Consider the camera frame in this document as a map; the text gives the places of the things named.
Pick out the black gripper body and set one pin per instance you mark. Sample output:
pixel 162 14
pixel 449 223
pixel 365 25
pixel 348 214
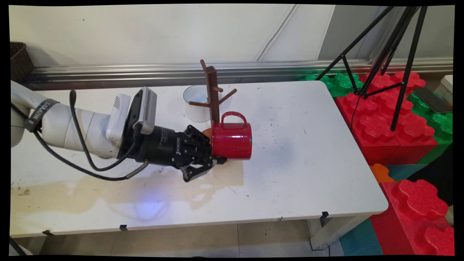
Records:
pixel 166 145

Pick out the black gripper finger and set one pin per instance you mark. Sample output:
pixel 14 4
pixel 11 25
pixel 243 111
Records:
pixel 199 137
pixel 201 165

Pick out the red enamel mug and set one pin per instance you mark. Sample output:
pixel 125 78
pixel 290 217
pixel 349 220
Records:
pixel 232 143

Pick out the white enamel mug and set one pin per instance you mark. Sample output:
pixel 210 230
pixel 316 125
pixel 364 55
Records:
pixel 195 112

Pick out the brown wooden mug tree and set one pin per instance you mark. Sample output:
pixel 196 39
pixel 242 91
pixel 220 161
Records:
pixel 213 94

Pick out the white table leg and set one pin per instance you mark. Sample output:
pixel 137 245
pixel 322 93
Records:
pixel 326 233

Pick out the green foam block behind table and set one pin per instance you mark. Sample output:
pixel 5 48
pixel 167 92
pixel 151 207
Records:
pixel 340 85

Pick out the dark wicker basket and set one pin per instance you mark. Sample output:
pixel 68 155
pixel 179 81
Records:
pixel 20 61

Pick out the red foam block under tripod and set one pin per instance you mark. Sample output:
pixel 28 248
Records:
pixel 377 137

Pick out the teal foam floor mat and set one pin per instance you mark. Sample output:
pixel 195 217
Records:
pixel 406 171
pixel 362 241

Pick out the orange foam piece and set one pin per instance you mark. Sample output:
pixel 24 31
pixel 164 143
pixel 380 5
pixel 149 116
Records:
pixel 380 173

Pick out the black tripod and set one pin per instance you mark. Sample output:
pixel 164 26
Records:
pixel 406 72

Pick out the red foam block beside teal mat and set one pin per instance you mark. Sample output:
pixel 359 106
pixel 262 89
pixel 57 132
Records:
pixel 417 203

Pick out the black smartphone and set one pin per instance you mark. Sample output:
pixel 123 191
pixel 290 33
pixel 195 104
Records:
pixel 431 99

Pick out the green foam block holding phone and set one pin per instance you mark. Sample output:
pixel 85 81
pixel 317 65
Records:
pixel 444 127

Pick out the white box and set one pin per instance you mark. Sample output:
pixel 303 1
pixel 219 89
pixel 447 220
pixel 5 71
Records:
pixel 446 87

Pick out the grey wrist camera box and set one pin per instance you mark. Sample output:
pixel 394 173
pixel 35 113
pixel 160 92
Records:
pixel 146 107

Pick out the aluminium wall rail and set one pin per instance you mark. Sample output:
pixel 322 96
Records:
pixel 145 72

